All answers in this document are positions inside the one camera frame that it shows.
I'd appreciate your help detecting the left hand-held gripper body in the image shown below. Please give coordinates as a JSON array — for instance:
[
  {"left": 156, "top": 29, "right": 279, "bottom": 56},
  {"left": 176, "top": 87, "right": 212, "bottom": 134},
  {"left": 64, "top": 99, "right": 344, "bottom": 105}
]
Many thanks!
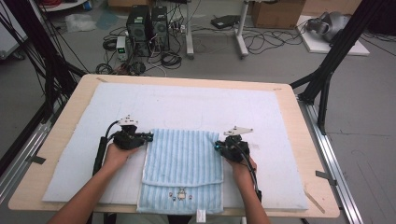
[{"left": 111, "top": 114, "right": 147, "bottom": 151}]

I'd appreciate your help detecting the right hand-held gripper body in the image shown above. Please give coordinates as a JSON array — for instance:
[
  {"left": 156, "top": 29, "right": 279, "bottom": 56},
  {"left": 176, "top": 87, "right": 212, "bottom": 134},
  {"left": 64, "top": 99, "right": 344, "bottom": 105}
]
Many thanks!
[{"left": 221, "top": 125, "right": 254, "bottom": 163}]

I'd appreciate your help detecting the blue striped towel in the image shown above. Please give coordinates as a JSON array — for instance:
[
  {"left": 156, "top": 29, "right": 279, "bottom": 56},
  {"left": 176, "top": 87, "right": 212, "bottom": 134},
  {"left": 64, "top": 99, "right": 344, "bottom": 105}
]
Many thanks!
[{"left": 135, "top": 128, "right": 225, "bottom": 224}]

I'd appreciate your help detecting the person's left hand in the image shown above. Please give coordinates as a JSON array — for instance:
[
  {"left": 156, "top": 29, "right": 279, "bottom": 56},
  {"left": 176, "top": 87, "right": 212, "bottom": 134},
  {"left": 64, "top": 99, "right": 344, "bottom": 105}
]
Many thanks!
[{"left": 102, "top": 143, "right": 139, "bottom": 175}]

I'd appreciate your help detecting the person's right hand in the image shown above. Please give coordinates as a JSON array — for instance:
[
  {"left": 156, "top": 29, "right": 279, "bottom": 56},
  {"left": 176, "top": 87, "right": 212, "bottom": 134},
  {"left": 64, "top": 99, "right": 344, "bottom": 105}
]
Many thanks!
[{"left": 226, "top": 157, "right": 258, "bottom": 192}]

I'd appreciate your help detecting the white foam mat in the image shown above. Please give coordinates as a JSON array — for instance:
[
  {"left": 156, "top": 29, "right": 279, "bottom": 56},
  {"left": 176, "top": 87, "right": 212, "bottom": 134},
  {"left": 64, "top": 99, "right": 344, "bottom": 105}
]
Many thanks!
[{"left": 41, "top": 81, "right": 310, "bottom": 211}]

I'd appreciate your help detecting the wooden table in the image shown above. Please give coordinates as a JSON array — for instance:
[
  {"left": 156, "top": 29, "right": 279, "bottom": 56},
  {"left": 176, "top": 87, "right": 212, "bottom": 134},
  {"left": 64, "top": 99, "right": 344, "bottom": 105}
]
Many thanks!
[{"left": 7, "top": 73, "right": 341, "bottom": 218}]

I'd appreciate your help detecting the white power supply unit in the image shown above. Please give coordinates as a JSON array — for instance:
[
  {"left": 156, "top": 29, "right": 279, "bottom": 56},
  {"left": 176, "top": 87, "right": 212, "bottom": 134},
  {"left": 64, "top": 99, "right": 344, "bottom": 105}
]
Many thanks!
[{"left": 115, "top": 35, "right": 129, "bottom": 62}]

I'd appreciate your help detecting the grey tape piece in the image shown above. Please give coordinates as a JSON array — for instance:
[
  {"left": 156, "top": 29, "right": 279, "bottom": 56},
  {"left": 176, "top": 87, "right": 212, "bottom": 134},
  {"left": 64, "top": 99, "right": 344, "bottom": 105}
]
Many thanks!
[{"left": 315, "top": 170, "right": 338, "bottom": 187}]

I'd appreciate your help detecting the black tape piece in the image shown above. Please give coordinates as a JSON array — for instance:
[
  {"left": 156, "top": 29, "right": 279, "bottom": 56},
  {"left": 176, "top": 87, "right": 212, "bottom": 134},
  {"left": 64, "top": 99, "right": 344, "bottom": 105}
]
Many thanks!
[{"left": 26, "top": 154, "right": 47, "bottom": 165}]

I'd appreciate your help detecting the black computer tower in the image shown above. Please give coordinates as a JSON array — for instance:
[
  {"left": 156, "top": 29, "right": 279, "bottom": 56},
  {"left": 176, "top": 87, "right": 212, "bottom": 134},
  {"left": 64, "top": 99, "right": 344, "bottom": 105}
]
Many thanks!
[
  {"left": 125, "top": 4, "right": 152, "bottom": 58},
  {"left": 150, "top": 5, "right": 171, "bottom": 52}
]

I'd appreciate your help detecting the white metal desk leg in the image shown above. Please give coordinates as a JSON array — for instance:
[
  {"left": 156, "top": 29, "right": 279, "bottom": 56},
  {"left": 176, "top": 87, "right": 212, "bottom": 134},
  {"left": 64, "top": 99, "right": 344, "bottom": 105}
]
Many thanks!
[
  {"left": 185, "top": 0, "right": 195, "bottom": 60},
  {"left": 234, "top": 0, "right": 250, "bottom": 60}
]

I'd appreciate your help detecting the black flat floor device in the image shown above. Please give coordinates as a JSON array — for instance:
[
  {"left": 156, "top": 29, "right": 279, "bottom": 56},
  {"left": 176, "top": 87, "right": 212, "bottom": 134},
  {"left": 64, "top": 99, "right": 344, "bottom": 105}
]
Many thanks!
[{"left": 210, "top": 14, "right": 241, "bottom": 30}]

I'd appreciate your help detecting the clear plastic bag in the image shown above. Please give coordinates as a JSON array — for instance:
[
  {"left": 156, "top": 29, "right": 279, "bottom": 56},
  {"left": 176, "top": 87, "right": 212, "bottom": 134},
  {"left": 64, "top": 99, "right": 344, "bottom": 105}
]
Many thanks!
[{"left": 64, "top": 12, "right": 97, "bottom": 34}]

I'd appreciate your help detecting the white floor board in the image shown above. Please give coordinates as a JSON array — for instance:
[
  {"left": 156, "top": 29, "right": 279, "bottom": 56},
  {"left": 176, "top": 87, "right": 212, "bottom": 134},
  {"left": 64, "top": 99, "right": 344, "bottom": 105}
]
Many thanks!
[{"left": 296, "top": 14, "right": 372, "bottom": 57}]

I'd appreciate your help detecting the brown cardboard box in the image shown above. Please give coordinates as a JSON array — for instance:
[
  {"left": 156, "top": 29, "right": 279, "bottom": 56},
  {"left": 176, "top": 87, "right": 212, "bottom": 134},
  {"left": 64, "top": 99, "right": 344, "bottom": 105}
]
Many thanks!
[{"left": 251, "top": 0, "right": 306, "bottom": 30}]

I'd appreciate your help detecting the grey rounded device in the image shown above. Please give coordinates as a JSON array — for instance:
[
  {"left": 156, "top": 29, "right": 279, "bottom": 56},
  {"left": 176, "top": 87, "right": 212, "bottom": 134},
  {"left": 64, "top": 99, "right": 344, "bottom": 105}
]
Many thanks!
[{"left": 306, "top": 11, "right": 351, "bottom": 43}]

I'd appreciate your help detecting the tan cardboard box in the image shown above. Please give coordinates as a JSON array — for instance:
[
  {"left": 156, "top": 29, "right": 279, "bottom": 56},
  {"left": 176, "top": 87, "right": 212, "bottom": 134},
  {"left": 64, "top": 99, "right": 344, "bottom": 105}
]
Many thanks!
[{"left": 302, "top": 0, "right": 363, "bottom": 17}]

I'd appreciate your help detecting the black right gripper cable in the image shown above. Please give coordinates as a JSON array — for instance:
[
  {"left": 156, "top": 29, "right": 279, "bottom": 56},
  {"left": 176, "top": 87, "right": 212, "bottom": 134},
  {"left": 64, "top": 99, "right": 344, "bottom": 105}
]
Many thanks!
[{"left": 231, "top": 139, "right": 263, "bottom": 203}]

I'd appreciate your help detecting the coiled black cable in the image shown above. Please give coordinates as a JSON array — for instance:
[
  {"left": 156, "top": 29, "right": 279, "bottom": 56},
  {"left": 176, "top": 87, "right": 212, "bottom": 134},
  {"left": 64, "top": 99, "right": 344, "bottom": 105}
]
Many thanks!
[{"left": 160, "top": 50, "right": 183, "bottom": 70}]

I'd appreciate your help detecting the aluminium floor rail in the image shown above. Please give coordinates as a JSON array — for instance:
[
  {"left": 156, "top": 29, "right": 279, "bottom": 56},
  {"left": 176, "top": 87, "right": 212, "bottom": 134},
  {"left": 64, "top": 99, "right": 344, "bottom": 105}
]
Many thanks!
[
  {"left": 297, "top": 96, "right": 365, "bottom": 224},
  {"left": 0, "top": 122, "right": 52, "bottom": 203}
]

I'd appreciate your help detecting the tangle of black floor cables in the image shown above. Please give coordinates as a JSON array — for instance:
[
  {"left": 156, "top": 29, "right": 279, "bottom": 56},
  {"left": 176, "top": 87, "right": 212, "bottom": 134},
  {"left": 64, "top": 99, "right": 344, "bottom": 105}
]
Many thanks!
[{"left": 242, "top": 26, "right": 309, "bottom": 55}]

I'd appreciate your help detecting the black metal frame stand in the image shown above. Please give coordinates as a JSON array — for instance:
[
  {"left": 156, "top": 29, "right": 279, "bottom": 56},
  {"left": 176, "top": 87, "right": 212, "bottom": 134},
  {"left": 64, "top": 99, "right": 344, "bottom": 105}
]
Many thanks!
[
  {"left": 0, "top": 0, "right": 89, "bottom": 125},
  {"left": 289, "top": 0, "right": 384, "bottom": 136}
]

